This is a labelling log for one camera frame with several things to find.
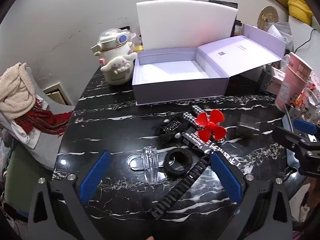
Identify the clear cartoon print packaging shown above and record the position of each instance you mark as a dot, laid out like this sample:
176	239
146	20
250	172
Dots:
310	100

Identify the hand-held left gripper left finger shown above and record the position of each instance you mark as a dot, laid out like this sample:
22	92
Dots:
96	177

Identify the yellow hat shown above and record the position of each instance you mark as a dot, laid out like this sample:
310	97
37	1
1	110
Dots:
298	7

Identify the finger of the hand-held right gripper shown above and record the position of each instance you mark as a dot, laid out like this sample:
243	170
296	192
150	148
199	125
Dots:
303	126
287	136

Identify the red plaid scarf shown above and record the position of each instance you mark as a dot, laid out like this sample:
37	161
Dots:
42	120

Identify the black hair claw clip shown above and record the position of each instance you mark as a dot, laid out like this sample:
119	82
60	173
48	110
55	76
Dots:
175	195

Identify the beige towel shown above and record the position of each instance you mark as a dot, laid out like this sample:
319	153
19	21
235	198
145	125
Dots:
15	92

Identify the lavender gift box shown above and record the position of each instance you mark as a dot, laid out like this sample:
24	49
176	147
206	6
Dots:
175	90

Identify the black fringed hair clip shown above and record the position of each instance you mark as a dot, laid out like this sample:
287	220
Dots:
171	127

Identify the clear plastic bag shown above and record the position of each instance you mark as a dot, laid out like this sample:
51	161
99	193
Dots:
136	42

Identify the pink white carton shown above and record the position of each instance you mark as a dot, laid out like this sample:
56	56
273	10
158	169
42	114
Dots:
275	80

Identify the cream cartoon pot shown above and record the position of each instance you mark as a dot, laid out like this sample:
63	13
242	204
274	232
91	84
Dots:
112	47

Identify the white plastic bag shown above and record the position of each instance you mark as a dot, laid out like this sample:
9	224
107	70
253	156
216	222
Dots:
280	33

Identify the black white gingham scrunchie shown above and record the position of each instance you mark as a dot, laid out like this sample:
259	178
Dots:
187	117

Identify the long black printed box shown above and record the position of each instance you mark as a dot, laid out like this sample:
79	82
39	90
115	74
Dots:
195	140

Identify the white plush dog mug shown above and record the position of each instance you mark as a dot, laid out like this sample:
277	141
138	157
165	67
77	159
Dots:
117	67

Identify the grey chair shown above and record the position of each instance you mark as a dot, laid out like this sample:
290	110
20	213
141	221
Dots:
45	150

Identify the beige cabinet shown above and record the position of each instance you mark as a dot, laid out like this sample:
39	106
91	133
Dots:
56	95

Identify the white foam board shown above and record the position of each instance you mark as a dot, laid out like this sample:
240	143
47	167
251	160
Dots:
185	22

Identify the round woven coaster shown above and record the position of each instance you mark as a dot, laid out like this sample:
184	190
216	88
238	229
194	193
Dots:
267	17

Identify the clear acrylic stand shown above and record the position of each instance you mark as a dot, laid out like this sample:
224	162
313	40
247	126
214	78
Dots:
150	165

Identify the dark grey small case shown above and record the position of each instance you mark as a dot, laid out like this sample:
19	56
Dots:
247	126

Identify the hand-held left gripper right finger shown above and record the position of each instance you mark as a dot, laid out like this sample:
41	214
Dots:
226	177

